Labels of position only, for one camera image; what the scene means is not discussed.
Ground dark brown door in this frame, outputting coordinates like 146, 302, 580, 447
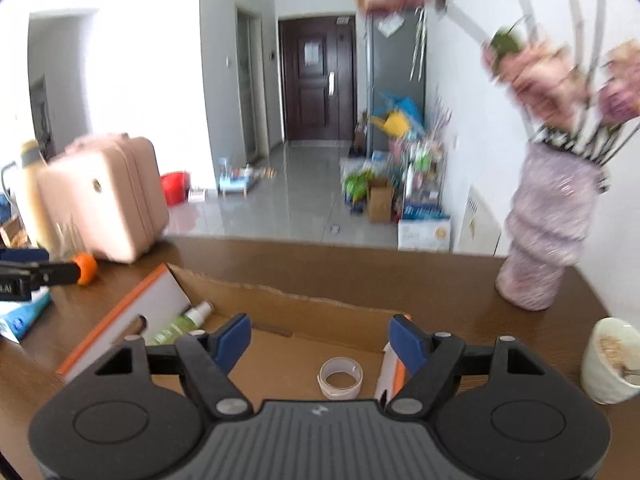
279, 15, 357, 144

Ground clear drinking glass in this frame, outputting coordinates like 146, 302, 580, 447
54, 219, 86, 261

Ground small cardboard box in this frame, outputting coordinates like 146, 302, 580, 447
367, 178, 394, 224

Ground grey refrigerator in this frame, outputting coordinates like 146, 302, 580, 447
365, 6, 428, 162

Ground dried pink roses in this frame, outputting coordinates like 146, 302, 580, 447
350, 0, 640, 166

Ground green spray bottle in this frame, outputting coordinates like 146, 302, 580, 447
146, 301, 214, 346

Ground pale green bowl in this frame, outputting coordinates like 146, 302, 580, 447
580, 318, 639, 405

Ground blue tissue pack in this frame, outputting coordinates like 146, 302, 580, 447
0, 287, 51, 344

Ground orange fruit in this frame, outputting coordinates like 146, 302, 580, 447
72, 252, 98, 286

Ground red cardboard box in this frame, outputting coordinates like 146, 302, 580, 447
58, 264, 408, 406

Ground pink textured vase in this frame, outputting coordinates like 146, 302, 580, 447
496, 143, 606, 311

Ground white carton on floor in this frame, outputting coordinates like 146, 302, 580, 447
398, 218, 451, 252

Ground yellow thermos bottle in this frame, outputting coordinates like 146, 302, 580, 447
16, 140, 58, 255

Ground yellow watering can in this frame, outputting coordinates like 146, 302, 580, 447
370, 110, 411, 138

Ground pink suitcase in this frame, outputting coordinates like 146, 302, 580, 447
38, 133, 169, 264

